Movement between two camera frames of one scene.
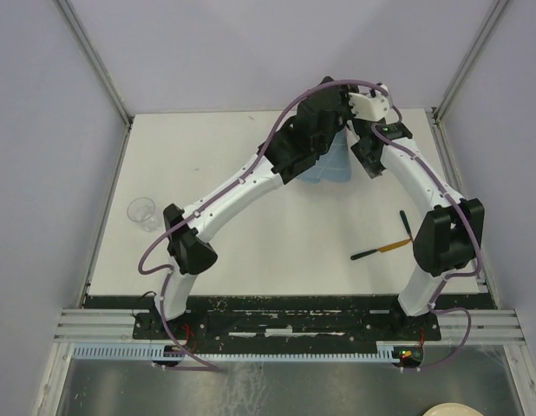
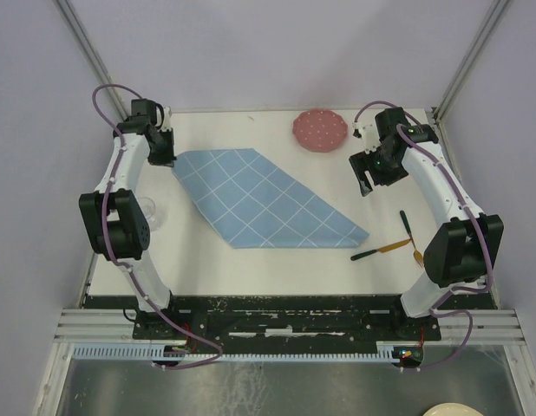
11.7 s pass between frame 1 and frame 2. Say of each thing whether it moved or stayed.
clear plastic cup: stayed
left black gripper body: moved
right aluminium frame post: stayed
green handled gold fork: stayed
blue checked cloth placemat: moved
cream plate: stayed
